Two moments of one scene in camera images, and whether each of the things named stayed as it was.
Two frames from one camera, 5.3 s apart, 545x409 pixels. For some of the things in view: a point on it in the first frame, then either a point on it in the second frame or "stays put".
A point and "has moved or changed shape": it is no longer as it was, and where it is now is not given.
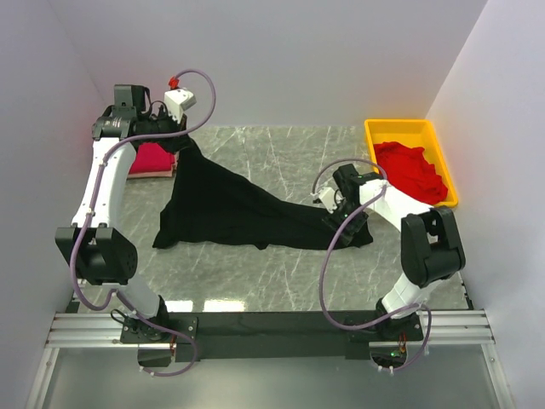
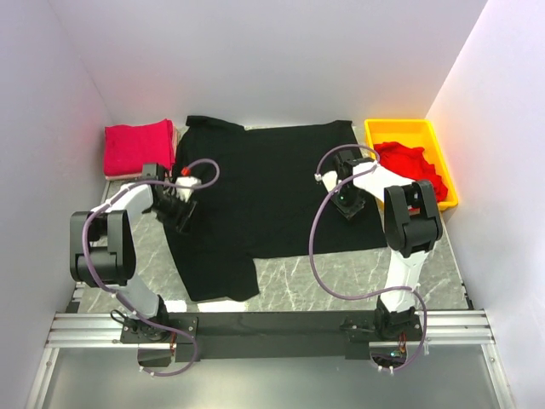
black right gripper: [346, 237] -> [351, 212]
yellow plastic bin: [412, 133] stays put
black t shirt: [209, 205] has moved or changed shape
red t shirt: [408, 170] stays put
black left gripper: [175, 126] -> [179, 221]
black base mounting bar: [269, 336] stays put
